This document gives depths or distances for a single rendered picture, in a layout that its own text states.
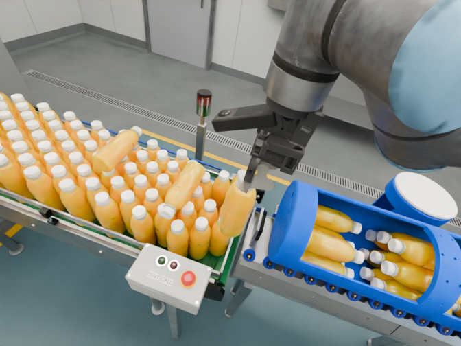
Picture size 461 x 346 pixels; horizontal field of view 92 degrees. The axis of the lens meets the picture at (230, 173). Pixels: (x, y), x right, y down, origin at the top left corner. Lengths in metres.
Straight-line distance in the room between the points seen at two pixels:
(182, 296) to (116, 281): 1.25
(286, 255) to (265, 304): 1.16
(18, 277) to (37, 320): 0.33
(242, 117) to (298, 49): 0.13
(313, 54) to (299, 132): 0.12
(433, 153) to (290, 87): 0.17
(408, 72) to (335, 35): 0.08
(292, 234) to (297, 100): 0.44
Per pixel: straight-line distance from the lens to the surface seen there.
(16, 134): 1.13
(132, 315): 1.78
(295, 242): 0.68
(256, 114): 0.36
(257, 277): 0.92
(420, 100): 0.20
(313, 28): 0.28
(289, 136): 0.38
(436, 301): 0.88
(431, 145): 0.31
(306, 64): 0.30
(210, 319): 1.75
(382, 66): 0.22
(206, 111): 1.01
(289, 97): 0.31
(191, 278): 0.64
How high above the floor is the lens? 1.72
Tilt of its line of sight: 46 degrees down
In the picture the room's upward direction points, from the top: 13 degrees clockwise
